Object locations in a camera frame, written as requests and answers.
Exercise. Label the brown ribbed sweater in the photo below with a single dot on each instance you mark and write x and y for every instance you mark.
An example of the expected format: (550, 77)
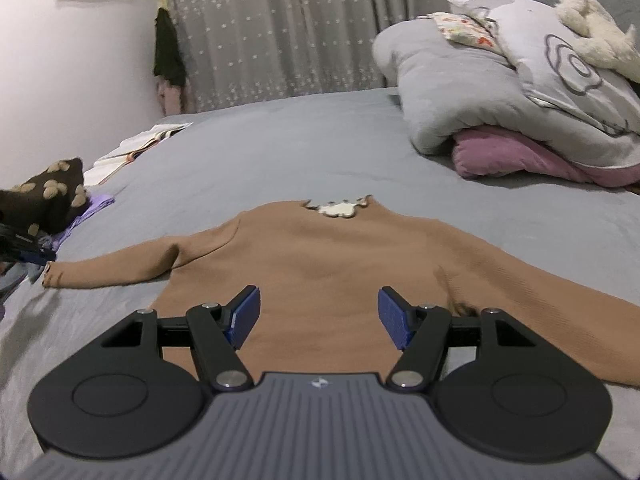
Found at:
(325, 260)

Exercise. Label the grey star-print curtain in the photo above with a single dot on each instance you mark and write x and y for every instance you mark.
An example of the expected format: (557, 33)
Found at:
(280, 30)

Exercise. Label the grey folded quilt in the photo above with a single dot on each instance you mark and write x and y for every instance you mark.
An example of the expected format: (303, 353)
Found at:
(450, 90)

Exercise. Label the dark brown spotted garment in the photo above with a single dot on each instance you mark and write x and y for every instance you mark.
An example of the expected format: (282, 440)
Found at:
(45, 195)

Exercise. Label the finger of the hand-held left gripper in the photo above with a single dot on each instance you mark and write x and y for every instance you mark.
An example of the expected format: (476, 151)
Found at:
(30, 252)

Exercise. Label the colourful floral cloth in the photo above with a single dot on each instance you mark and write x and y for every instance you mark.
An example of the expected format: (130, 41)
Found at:
(465, 30)

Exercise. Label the pink hanging garment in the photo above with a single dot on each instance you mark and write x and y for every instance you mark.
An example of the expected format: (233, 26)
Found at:
(172, 97)

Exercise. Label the dark green hanging garment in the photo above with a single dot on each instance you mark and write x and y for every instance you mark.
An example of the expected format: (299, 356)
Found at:
(167, 50)

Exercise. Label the pink blanket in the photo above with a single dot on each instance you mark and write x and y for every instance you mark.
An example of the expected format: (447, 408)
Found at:
(505, 157)

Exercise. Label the grey bed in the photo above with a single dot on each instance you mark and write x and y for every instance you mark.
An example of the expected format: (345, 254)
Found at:
(300, 150)

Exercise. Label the purple cloth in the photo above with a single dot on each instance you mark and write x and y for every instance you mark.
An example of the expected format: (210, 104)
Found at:
(85, 212)

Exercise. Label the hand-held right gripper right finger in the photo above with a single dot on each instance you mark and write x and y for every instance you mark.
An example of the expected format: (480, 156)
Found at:
(392, 315)

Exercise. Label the white plush toy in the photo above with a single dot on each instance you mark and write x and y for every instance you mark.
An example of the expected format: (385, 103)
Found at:
(595, 35)

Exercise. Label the grey flower-print pillow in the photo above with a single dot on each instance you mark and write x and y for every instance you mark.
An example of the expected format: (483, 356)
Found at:
(540, 45)

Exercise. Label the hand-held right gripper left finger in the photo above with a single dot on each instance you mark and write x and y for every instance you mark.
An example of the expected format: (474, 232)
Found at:
(245, 315)

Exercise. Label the open book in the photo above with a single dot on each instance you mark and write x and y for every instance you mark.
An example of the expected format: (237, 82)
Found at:
(135, 147)

